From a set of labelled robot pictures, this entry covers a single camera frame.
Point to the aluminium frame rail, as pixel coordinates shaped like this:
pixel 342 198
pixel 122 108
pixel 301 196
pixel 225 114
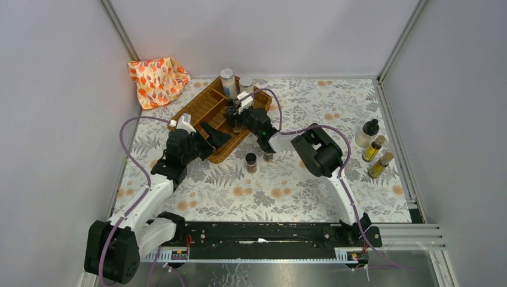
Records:
pixel 119 29

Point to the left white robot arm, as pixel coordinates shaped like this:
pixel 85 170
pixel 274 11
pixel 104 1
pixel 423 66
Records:
pixel 115 247

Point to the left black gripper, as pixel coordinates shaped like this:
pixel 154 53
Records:
pixel 217 138

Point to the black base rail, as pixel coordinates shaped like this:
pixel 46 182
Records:
pixel 269 240

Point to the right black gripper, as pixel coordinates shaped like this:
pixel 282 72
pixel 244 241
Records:
pixel 231 116

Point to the orange floral cloth bag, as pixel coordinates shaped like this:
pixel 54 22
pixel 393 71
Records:
pixel 159 82

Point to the dark spice jar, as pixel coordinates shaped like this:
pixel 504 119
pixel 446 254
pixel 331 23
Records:
pixel 268 157
pixel 251 159

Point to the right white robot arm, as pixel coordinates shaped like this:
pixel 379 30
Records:
pixel 320 154

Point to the brown wicker divided basket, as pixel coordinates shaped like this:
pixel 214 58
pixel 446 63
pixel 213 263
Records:
pixel 209 106

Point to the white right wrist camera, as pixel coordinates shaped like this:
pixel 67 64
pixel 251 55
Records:
pixel 245 100

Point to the blue label pellet jar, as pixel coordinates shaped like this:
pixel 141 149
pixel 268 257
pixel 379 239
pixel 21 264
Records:
pixel 246 86
pixel 228 83

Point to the dark spice jar left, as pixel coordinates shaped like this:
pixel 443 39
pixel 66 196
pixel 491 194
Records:
pixel 251 159

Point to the floral patterned table mat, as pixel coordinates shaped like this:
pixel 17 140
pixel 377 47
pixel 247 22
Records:
pixel 282 190

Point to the yellow label sauce bottle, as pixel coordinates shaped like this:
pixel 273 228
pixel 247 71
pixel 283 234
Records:
pixel 380 165

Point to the dark spice jar right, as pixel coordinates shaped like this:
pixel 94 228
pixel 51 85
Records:
pixel 268 157

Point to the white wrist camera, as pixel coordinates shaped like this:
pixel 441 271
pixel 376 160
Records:
pixel 245 100
pixel 184 123

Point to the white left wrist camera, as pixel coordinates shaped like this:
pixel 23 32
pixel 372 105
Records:
pixel 184 123

